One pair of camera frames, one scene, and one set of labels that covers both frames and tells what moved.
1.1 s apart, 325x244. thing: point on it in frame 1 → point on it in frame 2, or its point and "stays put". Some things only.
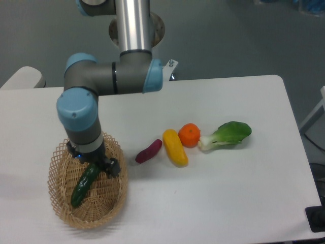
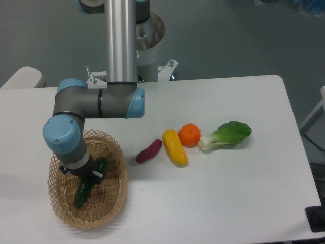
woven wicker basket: [104, 198] stays put
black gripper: [97, 156] → [84, 172]
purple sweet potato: [150, 152] stays put
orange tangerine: [189, 134] stays put
